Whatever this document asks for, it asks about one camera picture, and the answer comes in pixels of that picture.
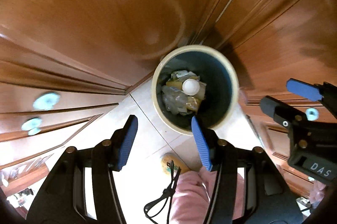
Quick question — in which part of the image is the yellow slipper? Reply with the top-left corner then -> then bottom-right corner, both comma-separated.
161,153 -> 190,180

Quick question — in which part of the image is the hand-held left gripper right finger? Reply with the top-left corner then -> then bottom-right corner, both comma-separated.
191,116 -> 303,224

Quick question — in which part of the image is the clear plastic wrapper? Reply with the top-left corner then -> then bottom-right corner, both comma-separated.
162,86 -> 189,115

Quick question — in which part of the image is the yellow packet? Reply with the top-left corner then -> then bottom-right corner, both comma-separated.
186,96 -> 202,113

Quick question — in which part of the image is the person's pink trouser leg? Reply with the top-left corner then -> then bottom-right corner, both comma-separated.
168,168 -> 246,224

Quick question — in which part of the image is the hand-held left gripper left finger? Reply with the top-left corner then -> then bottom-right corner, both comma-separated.
26,115 -> 138,224

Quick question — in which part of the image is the black cable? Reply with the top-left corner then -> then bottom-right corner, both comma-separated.
143,159 -> 183,224

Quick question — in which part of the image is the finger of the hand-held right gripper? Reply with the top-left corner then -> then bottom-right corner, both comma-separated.
259,96 -> 303,127
286,78 -> 337,119

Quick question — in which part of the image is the wooden kitchen cabinet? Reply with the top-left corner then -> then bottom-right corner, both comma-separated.
0,0 -> 337,203

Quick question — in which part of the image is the white and gold carton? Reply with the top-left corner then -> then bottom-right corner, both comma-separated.
168,70 -> 201,88

